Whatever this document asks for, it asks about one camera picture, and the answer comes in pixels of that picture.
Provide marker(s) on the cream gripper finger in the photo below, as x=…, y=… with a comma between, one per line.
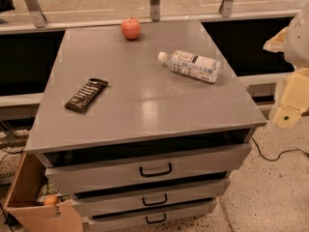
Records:
x=294, y=100
x=276, y=43

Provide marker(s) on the red apple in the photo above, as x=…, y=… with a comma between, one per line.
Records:
x=131, y=28

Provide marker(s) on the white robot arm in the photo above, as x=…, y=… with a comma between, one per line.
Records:
x=293, y=41

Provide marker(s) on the clear plastic water bottle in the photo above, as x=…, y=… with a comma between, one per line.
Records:
x=192, y=65

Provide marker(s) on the bottom grey drawer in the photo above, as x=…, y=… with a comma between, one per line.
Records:
x=152, y=216

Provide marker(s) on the grey drawer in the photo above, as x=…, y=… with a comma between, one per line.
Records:
x=156, y=195
x=148, y=169
x=152, y=216

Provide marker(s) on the grey drawer cabinet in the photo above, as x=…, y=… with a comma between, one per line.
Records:
x=146, y=109

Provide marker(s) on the black snack bar wrapper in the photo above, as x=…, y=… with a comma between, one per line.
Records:
x=85, y=96

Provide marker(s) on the middle grey drawer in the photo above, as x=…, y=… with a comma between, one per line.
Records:
x=156, y=195

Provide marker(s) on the top grey drawer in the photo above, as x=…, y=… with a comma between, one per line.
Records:
x=148, y=169

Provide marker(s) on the green snack bag in box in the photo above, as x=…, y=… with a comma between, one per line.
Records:
x=49, y=189

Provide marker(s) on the orange fruit in box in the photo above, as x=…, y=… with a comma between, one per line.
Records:
x=50, y=200

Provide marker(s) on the brown cardboard box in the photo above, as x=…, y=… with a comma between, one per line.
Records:
x=21, y=201

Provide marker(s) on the right metal railing post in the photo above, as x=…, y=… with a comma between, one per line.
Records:
x=226, y=7

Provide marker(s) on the middle metal railing post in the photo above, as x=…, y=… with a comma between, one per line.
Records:
x=155, y=10

